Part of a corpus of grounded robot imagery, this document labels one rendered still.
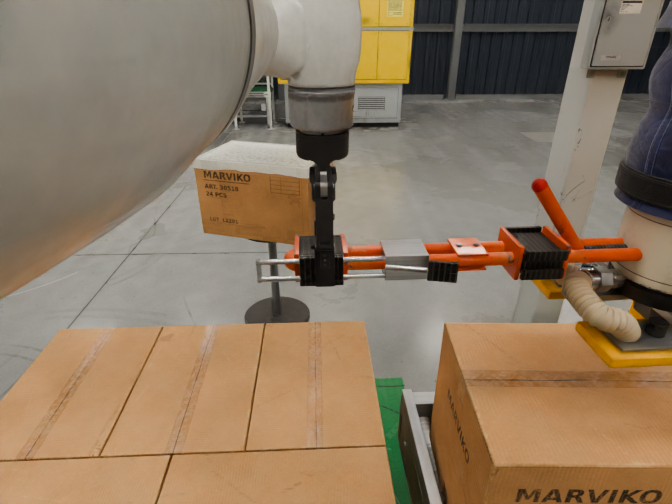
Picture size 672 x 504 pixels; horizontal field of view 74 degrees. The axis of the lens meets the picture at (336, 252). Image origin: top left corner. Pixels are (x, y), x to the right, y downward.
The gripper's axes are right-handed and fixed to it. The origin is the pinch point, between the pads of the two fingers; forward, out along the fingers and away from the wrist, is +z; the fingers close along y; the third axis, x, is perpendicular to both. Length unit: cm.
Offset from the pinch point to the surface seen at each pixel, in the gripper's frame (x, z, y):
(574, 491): -43, 39, -15
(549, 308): -101, 80, 97
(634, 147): -49, -16, 4
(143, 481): 48, 73, 15
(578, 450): -43, 32, -13
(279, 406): 14, 73, 39
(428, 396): -32, 68, 36
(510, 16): -442, -47, 1045
